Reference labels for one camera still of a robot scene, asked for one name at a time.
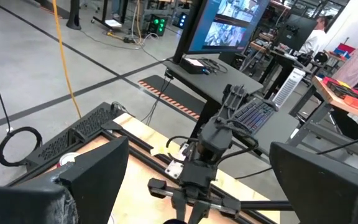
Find computer monitor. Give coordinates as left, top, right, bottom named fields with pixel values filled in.
left=172, top=0, right=272, bottom=63

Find white slatted tower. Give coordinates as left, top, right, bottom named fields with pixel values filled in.
left=272, top=68, right=306, bottom=109

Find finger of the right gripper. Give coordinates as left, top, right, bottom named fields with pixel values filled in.
left=171, top=198, right=186, bottom=222
left=188, top=203, right=211, bottom=224

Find black backlit keyboard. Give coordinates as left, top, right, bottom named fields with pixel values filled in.
left=233, top=99, right=277, bottom=135

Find black coiled cable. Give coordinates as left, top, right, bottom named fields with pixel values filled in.
left=0, top=30, right=44, bottom=168

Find black mat orange stripes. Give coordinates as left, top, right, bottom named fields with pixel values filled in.
left=138, top=74, right=207, bottom=121

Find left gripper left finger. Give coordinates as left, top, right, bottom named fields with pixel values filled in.
left=0, top=136, right=130, bottom=224

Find yellow cable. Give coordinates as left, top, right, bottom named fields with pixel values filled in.
left=52, top=0, right=83, bottom=119

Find computer with green lights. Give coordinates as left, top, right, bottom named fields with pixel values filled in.
left=147, top=14, right=170, bottom=37

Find small black computer box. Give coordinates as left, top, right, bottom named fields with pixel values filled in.
left=178, top=57, right=211, bottom=76

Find person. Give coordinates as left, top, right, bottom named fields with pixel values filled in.
left=299, top=15, right=335, bottom=57

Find wooden side table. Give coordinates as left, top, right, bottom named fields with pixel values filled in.
left=287, top=76, right=358, bottom=156

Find black floor pedestal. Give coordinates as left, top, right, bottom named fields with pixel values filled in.
left=66, top=0, right=83, bottom=31

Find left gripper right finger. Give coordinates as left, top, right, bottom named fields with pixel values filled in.
left=268, top=141, right=358, bottom=224

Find silver mounting plate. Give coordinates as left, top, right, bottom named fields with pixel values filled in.
left=165, top=142, right=190, bottom=180

